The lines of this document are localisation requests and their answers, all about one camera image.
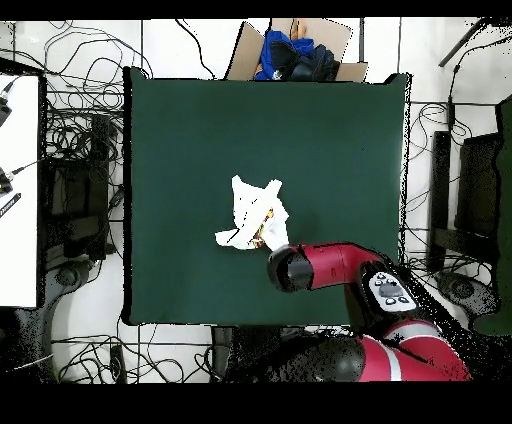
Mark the white printed t-shirt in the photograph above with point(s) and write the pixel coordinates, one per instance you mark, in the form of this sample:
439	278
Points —
246	200

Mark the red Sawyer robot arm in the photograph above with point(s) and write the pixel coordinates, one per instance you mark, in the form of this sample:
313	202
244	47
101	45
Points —
328	264

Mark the dark green table cloth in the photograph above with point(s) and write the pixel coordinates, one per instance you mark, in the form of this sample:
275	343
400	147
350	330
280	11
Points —
200	140

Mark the brown cardboard box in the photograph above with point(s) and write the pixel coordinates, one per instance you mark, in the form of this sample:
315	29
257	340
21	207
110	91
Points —
244	60

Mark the dark navy garment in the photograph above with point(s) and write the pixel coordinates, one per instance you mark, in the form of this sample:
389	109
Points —
316	64

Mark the black metal stand base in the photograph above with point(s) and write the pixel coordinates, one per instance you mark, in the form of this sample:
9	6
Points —
98	160
476	180

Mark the blue garment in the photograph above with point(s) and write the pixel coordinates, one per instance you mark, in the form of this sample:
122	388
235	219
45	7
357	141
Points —
276	38

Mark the black power strip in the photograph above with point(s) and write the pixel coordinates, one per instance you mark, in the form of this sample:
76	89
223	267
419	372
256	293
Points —
118	362

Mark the white side table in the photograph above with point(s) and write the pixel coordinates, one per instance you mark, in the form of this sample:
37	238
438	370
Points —
20	240

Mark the black label strip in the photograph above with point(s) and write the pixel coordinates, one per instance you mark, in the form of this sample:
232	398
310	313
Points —
10	204

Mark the dark metal rod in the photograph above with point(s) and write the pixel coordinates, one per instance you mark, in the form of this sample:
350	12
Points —
460	44

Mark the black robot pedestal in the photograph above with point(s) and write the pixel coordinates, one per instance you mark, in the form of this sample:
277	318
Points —
224	352

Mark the grey pedestal leg with caster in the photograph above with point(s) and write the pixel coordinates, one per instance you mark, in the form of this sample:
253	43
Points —
464	288
66	276

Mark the black camera device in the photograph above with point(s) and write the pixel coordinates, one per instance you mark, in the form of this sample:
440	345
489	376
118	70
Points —
3	112
4	184

